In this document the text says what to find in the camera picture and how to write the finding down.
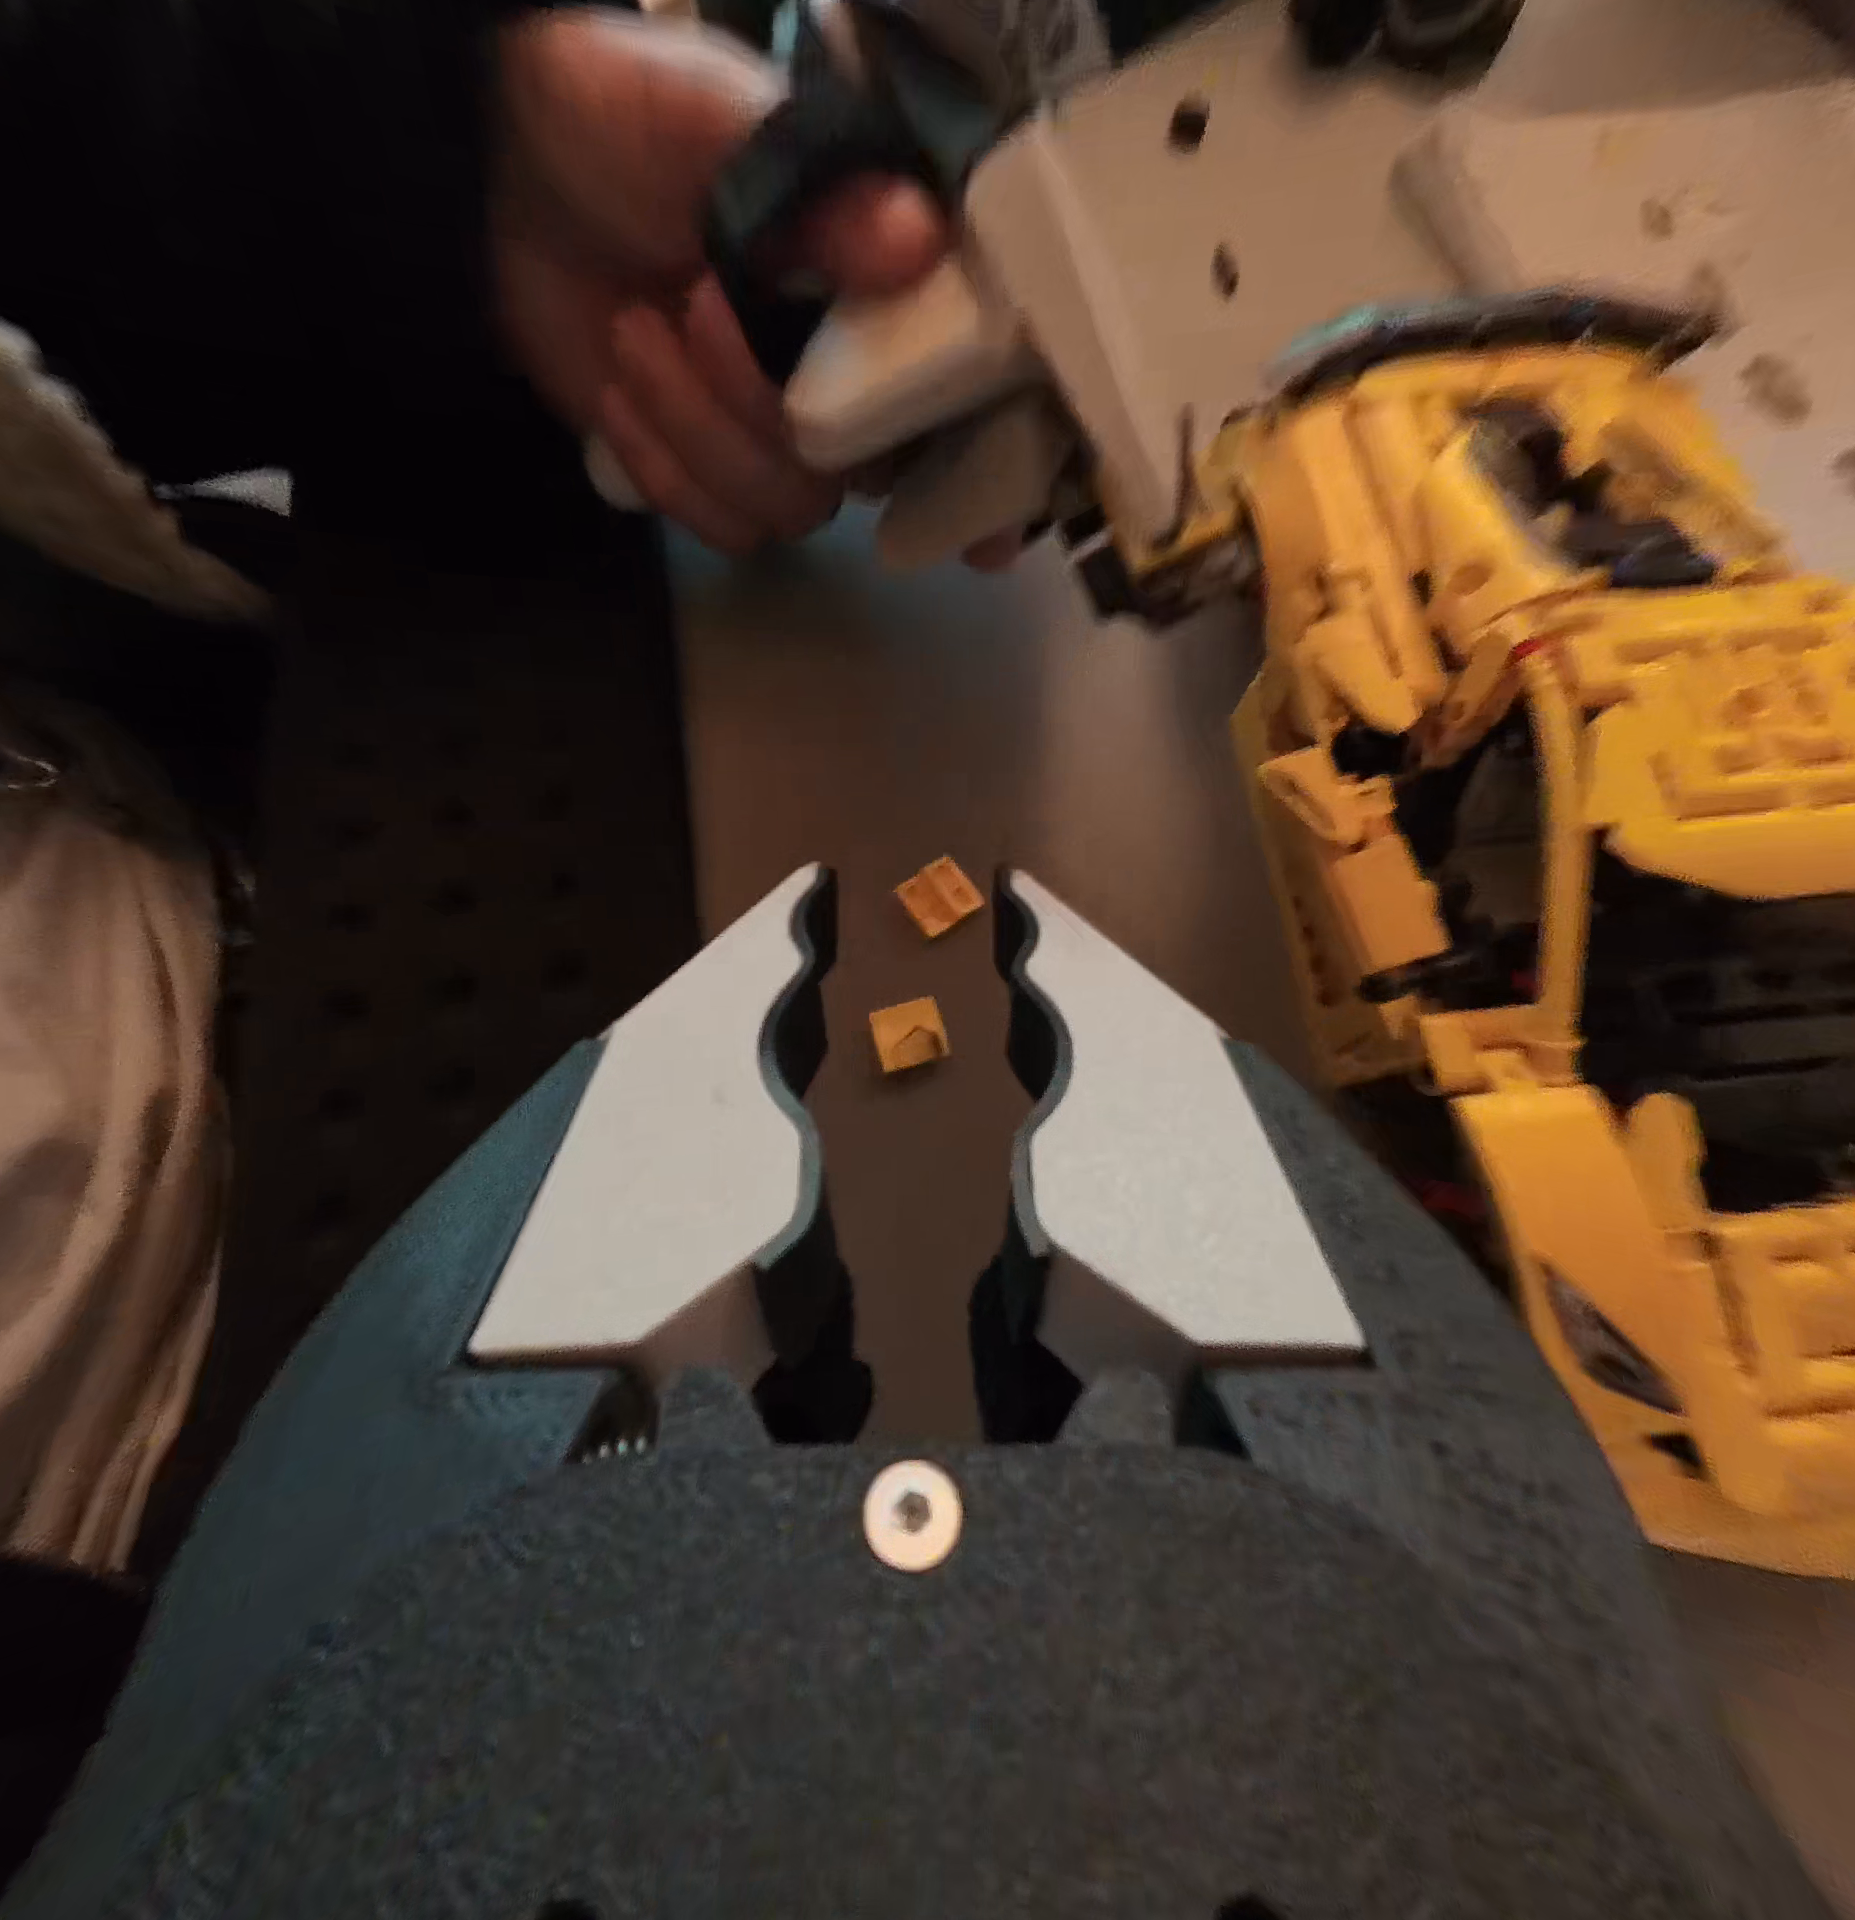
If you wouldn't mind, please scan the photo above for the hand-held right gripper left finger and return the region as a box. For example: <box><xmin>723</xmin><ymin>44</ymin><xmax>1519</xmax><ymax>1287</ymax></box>
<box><xmin>470</xmin><ymin>865</ymin><xmax>876</xmax><ymax>1453</ymax></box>

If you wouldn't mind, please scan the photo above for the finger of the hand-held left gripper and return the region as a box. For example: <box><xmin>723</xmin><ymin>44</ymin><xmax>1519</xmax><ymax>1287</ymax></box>
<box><xmin>1392</xmin><ymin>73</ymin><xmax>1855</xmax><ymax>583</ymax></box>

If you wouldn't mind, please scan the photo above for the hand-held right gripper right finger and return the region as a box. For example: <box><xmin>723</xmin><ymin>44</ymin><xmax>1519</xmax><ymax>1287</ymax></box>
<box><xmin>966</xmin><ymin>865</ymin><xmax>1374</xmax><ymax>1453</ymax></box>

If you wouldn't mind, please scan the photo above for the yellow small plate brick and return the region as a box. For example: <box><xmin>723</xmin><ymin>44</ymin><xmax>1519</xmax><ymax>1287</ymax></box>
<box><xmin>895</xmin><ymin>851</ymin><xmax>986</xmax><ymax>943</ymax></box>

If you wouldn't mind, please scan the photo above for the yellow toy brick car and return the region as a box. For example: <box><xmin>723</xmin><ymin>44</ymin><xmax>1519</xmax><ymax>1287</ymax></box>
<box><xmin>1107</xmin><ymin>294</ymin><xmax>1855</xmax><ymax>1587</ymax></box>

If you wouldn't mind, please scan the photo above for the person's left forearm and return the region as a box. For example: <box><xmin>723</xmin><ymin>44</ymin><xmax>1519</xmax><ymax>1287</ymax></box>
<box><xmin>0</xmin><ymin>0</ymin><xmax>608</xmax><ymax>583</ymax></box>

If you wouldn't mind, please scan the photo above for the grey desk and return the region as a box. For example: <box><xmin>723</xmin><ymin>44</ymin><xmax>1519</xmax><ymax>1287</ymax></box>
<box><xmin>667</xmin><ymin>493</ymin><xmax>1855</xmax><ymax>1920</ymax></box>

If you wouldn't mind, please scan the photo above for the person's left hand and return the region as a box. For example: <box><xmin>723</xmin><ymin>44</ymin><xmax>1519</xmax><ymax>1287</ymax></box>
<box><xmin>487</xmin><ymin>7</ymin><xmax>958</xmax><ymax>558</ymax></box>

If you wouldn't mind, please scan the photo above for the white shirt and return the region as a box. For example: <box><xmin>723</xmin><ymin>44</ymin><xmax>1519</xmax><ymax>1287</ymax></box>
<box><xmin>0</xmin><ymin>706</ymin><xmax>248</xmax><ymax>1566</ymax></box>

